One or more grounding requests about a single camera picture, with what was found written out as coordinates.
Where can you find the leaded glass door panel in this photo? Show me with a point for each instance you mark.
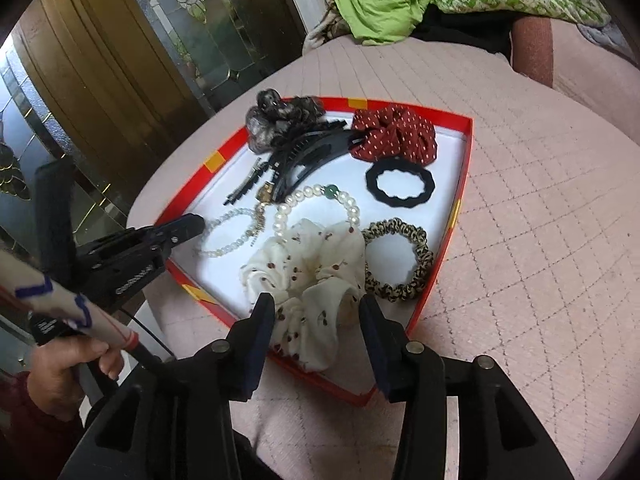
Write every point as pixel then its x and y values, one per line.
pixel 210 15

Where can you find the leopard print scrunchie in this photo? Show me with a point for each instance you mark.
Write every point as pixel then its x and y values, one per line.
pixel 422 255

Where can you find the pink quilted bed cover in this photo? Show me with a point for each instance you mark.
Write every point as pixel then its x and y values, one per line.
pixel 540 260

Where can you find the person's left forearm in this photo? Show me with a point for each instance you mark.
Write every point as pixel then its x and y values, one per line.
pixel 30 440

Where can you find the grey organza scrunchie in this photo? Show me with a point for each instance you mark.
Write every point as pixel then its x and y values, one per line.
pixel 275 115

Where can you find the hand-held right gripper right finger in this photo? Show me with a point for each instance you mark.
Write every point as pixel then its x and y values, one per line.
pixel 376 355

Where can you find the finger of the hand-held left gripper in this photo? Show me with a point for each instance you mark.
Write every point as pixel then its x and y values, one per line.
pixel 180 227
pixel 135 275

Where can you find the black cloth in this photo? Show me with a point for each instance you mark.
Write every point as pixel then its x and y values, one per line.
pixel 465 32

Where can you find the beige patterned cloth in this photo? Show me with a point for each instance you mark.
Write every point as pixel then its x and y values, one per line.
pixel 325 27

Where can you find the red shallow box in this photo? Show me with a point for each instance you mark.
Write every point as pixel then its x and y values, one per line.
pixel 440 220

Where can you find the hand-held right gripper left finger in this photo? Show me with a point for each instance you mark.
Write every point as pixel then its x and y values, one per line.
pixel 257 345

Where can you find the pink pillow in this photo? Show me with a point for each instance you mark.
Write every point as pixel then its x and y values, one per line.
pixel 575 65

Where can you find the wooden door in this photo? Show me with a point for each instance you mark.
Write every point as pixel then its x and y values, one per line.
pixel 100 75

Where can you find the white cherry print scrunchie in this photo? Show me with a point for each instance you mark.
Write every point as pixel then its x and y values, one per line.
pixel 305 270

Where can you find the red polka dot scrunchie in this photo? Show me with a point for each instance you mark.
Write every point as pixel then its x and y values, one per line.
pixel 395 132

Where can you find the person's left hand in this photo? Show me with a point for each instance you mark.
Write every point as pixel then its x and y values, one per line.
pixel 60 385

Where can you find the small black hair clip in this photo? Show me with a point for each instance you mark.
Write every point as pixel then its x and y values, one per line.
pixel 245 185

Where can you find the black toothed banana hair clip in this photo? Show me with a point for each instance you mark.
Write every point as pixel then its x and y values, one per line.
pixel 310 155

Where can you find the grey quilted blanket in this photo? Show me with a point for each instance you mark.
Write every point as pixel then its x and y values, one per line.
pixel 607 32

